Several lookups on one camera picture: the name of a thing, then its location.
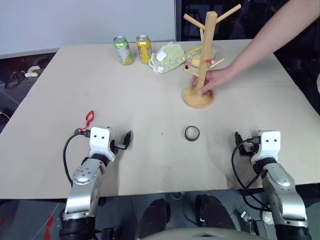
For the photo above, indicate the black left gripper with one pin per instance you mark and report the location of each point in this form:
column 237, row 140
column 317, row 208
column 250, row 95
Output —
column 117, row 146

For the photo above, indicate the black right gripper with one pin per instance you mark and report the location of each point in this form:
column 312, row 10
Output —
column 246, row 149

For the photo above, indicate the wooden peg tree stand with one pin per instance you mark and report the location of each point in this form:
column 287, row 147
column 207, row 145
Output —
column 206, row 50

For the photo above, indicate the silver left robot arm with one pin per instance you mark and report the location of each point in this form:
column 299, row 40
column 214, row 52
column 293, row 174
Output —
column 83, row 175

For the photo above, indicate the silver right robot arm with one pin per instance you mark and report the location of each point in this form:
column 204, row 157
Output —
column 282, row 190

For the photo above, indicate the person's bare forearm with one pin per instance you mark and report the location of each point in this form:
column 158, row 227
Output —
column 270, row 35

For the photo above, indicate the person's bare hand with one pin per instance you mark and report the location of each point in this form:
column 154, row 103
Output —
column 215, row 80

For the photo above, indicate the grey tape roll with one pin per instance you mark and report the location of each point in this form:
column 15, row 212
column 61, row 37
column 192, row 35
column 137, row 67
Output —
column 192, row 137

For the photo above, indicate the red marker pen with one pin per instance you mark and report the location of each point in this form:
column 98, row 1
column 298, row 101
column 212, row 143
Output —
column 210, row 60

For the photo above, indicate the white paper cup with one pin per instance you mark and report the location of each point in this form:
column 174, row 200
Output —
column 267, row 217

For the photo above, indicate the clear plastic bag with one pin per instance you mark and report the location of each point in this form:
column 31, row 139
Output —
column 215, row 52

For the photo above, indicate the green drink can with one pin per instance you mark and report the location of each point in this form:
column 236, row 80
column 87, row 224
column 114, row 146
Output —
column 123, row 51

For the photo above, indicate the yellow drink can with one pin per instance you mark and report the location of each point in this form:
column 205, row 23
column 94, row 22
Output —
column 144, row 50

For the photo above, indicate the white plastic object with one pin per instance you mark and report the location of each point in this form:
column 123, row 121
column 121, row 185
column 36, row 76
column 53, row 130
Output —
column 32, row 71

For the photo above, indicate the black eyeglasses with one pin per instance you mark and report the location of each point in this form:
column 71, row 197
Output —
column 13, row 80

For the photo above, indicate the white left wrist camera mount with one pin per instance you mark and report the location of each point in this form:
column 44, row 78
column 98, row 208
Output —
column 100, row 140

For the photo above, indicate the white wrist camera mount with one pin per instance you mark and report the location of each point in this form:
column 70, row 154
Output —
column 100, row 140
column 268, row 145

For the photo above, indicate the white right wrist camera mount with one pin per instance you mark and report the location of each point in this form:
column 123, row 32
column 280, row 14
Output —
column 268, row 145

